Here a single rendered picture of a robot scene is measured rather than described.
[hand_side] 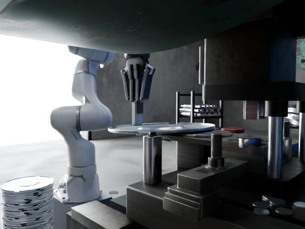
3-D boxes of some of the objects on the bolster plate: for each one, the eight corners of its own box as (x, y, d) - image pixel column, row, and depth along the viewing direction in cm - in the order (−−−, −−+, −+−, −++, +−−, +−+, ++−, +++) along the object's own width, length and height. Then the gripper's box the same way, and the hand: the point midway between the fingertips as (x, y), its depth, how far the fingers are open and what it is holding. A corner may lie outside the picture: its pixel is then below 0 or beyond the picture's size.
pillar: (264, 176, 43) (267, 91, 43) (270, 174, 45) (272, 92, 44) (278, 179, 42) (281, 91, 41) (283, 176, 43) (286, 91, 43)
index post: (141, 182, 50) (141, 131, 50) (152, 178, 52) (153, 130, 52) (152, 185, 48) (152, 133, 48) (163, 181, 50) (163, 131, 50)
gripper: (162, 43, 75) (161, 126, 77) (132, 48, 85) (132, 122, 86) (143, 39, 70) (142, 128, 72) (113, 45, 79) (113, 124, 81)
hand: (137, 113), depth 79 cm, fingers closed
